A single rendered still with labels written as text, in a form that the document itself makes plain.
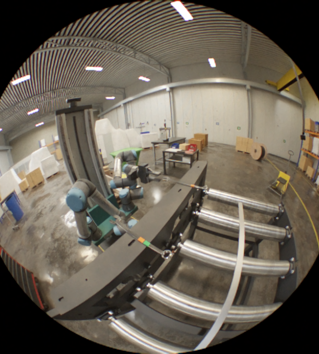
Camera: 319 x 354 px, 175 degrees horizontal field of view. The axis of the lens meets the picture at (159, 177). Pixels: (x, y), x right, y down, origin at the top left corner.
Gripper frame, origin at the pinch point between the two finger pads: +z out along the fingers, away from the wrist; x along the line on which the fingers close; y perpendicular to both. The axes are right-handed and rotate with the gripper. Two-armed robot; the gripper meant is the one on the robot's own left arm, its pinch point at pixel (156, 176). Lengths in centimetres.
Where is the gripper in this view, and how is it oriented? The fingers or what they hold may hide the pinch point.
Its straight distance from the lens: 63.7
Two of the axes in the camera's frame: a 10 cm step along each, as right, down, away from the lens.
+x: 0.8, 8.8, 4.6
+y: 5.7, -4.2, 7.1
